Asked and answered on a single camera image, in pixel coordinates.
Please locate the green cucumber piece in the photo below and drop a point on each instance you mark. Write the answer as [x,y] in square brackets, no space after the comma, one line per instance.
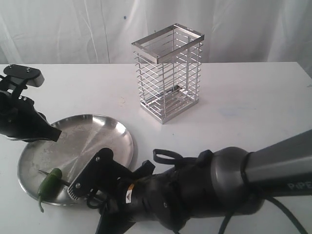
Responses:
[48,186]

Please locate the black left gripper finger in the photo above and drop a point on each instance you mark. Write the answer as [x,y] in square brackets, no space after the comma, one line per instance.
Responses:
[35,127]

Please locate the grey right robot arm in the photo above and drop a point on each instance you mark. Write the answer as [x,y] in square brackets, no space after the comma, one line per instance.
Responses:
[224,183]

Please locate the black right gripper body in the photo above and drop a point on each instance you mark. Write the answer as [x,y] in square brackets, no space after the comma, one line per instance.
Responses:
[135,196]

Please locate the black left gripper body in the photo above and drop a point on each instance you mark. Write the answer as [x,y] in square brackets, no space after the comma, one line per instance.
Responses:
[16,110]

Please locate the wire metal utensil basket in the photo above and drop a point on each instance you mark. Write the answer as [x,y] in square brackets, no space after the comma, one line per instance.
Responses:
[168,70]

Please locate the white backdrop curtain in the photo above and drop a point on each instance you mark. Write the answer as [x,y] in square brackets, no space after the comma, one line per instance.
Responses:
[101,31]

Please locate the black handled knife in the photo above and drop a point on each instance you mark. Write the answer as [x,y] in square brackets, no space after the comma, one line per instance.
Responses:
[63,182]

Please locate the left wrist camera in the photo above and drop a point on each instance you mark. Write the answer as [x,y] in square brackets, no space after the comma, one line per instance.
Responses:
[18,74]

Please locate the round steel plate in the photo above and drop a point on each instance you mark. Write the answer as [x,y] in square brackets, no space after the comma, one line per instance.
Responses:
[82,136]

